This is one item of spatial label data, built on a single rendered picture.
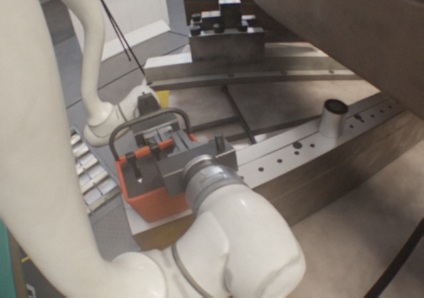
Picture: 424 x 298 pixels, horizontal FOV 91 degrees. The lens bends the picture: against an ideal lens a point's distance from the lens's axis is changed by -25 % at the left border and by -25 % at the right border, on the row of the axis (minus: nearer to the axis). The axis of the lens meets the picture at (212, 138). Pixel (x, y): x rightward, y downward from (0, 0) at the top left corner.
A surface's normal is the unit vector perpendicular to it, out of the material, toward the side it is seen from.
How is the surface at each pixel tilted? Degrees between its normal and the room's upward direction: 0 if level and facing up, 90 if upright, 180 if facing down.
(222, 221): 30
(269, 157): 0
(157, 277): 17
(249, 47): 90
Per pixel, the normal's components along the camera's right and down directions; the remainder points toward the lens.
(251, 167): -0.09, -0.73
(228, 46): 0.02, 0.68
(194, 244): -0.55, -0.59
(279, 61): 0.00, 0.41
